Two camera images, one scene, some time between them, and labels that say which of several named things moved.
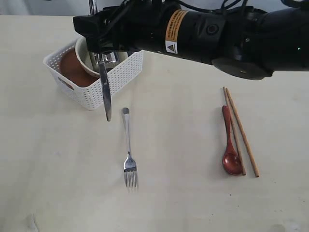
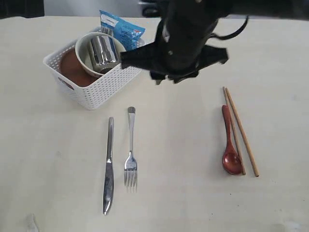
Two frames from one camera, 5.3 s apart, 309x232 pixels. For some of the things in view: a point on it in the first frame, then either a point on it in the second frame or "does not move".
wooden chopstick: (256, 174) does not move
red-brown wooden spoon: (232, 164) does not move
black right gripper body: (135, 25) to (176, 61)
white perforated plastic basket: (123, 70) does not move
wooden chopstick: (234, 132) does not move
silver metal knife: (106, 85) to (109, 180)
